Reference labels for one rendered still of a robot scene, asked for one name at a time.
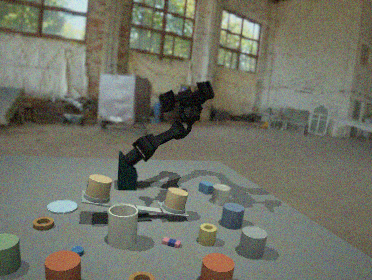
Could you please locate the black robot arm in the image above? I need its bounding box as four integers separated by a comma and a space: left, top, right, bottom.
122, 98, 207, 170

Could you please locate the orange cylinder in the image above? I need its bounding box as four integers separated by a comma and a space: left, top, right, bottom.
200, 253, 235, 280
44, 250, 81, 280

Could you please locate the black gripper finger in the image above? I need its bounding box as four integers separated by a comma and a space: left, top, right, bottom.
196, 82, 210, 99
163, 90, 175, 109

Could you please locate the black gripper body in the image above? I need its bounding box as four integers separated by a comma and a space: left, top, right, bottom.
158, 81, 215, 112

